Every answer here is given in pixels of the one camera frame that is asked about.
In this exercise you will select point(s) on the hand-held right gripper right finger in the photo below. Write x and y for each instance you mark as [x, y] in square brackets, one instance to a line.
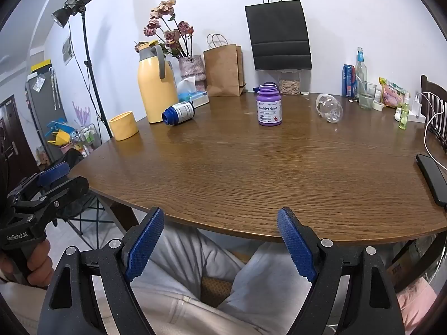
[297, 247]

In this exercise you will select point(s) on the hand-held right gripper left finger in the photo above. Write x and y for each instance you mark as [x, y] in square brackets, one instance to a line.
[145, 244]

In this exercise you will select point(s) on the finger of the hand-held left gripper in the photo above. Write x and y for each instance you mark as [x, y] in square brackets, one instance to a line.
[52, 174]
[71, 186]

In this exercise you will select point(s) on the person's left forearm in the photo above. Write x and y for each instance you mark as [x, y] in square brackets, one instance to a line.
[17, 307]

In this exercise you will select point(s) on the yellow cylindrical cup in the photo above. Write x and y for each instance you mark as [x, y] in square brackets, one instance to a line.
[124, 127]

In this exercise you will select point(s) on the person's left hand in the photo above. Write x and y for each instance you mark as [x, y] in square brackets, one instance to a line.
[40, 261]

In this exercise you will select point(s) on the blue and yellow toy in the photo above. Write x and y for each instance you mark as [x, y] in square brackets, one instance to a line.
[59, 136]

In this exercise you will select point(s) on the person's legs in white pants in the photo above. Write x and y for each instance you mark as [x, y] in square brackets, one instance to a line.
[265, 296]

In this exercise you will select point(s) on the dark door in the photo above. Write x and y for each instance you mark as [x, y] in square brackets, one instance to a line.
[10, 129]

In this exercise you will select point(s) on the grey refrigerator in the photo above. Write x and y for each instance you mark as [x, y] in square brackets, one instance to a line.
[42, 111]

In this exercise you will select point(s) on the woven chair seat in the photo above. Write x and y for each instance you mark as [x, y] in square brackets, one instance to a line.
[216, 289]

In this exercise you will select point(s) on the black light stand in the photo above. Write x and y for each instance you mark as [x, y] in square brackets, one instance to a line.
[91, 76]

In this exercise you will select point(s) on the yellow box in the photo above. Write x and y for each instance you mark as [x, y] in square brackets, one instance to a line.
[41, 66]

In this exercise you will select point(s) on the cardboard box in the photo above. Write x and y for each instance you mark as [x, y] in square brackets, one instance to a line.
[405, 268]

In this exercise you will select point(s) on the yellow thermos jug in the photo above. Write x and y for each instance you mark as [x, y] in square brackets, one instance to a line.
[157, 90]

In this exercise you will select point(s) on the pink cloth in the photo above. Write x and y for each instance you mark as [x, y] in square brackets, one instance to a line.
[417, 298]

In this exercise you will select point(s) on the white bottle with blue cap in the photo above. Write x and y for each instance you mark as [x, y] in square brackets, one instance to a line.
[180, 111]

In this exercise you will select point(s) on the purple supplement bottle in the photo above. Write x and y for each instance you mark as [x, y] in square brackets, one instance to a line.
[269, 106]

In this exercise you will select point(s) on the black smartphone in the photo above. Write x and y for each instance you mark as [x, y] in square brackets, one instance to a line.
[433, 178]

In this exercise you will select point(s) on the tissue box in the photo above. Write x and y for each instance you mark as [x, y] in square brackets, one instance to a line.
[197, 98]

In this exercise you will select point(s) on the clear food container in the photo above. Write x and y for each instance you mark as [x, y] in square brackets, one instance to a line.
[290, 85]

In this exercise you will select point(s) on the tape roll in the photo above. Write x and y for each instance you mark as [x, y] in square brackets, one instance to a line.
[378, 106]

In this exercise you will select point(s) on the clear drinking glass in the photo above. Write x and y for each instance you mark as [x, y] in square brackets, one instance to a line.
[366, 97]

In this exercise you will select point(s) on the black studio light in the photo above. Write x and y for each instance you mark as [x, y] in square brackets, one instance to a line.
[71, 7]

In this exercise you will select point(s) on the green spray bottle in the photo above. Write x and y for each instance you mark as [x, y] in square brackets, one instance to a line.
[404, 117]

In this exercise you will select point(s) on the pink textured vase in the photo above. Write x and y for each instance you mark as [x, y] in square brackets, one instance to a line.
[192, 67]

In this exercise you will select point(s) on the blue drink can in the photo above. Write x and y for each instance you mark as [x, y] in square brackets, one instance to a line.
[348, 82]

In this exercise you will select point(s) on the dried pink flowers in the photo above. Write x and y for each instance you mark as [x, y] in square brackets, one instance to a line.
[171, 36]

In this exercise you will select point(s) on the snack bag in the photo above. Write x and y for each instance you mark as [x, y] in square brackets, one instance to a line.
[393, 94]

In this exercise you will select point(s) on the white power strip with charger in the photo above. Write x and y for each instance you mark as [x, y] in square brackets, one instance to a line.
[417, 111]

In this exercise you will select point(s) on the tall glass bottle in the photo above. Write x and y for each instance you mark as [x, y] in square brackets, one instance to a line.
[361, 71]

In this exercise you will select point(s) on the brown paper bag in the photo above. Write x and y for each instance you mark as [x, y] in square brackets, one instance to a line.
[221, 69]

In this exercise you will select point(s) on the dark wooden chair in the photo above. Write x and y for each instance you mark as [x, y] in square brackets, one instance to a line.
[438, 94]

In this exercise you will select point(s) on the black paper bag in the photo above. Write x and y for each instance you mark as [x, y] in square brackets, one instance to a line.
[279, 31]

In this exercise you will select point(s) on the paper sheet on wall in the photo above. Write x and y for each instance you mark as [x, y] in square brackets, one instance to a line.
[67, 50]

